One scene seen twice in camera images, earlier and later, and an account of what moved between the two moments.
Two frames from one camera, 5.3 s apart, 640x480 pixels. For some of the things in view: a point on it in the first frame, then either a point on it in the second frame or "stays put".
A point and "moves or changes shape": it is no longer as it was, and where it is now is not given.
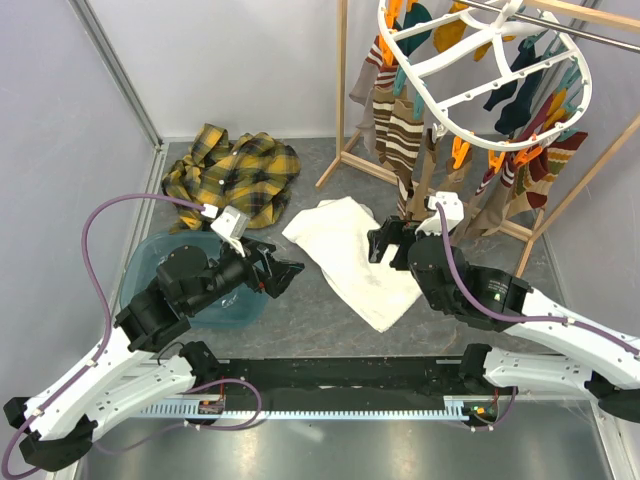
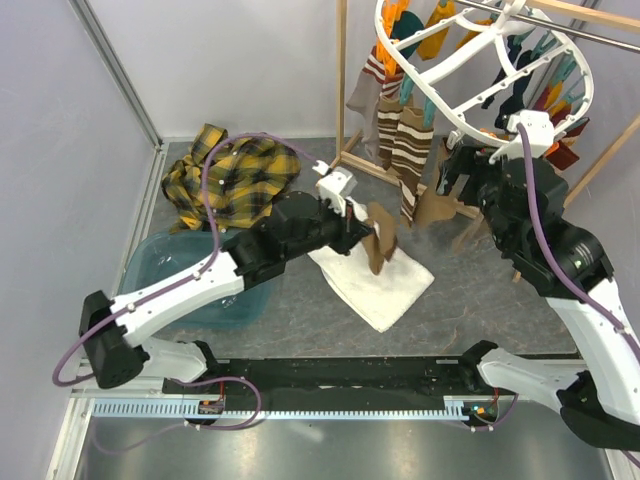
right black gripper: [392, 231] -> [465, 159]
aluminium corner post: [116, 66] stays put
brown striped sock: [383, 100] moves or changes shape
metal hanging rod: [559, 28] stays put
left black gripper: [279, 273] -> [350, 229]
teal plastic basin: [141, 262] stays put
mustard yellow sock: [450, 34] -> [430, 47]
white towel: [337, 230] stays put
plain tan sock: [455, 180] -> [432, 207]
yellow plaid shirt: [251, 170] stays put
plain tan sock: [416, 209] moves or changes shape
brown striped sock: [403, 148] moves or changes shape
